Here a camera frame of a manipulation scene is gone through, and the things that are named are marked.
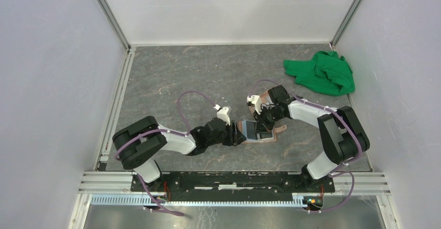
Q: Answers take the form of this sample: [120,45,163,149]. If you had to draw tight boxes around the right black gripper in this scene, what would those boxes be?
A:
[253,105,284,133]

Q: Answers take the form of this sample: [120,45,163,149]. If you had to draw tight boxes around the black card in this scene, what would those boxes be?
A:
[259,132,273,139]

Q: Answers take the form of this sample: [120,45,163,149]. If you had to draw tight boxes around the tan leather card holder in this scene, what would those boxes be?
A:
[238,120,287,144]

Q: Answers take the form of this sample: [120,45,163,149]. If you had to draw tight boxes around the pink oval tray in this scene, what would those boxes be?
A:
[260,91,274,105]

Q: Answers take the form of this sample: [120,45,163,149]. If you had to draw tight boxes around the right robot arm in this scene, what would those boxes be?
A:
[247,85,370,192]

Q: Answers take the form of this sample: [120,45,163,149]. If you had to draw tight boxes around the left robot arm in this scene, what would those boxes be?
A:
[112,116,246,191]

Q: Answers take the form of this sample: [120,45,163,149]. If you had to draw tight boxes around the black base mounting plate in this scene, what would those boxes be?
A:
[147,171,335,201]

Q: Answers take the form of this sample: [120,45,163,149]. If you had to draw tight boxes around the green cloth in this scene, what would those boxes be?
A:
[283,51,356,96]

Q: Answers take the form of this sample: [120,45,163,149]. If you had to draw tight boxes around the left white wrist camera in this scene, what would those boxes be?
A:
[213,104,231,125]

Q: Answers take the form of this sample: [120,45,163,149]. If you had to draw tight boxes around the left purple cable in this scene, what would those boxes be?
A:
[114,91,218,217]

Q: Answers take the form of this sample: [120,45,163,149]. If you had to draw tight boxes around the purple cable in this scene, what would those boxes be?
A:
[251,79,364,214]
[114,91,218,217]

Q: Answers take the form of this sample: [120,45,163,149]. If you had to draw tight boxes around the grey slotted cable duct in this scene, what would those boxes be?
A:
[90,194,305,208]

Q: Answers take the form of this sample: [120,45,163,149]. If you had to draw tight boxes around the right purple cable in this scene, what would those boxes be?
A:
[251,79,364,214]

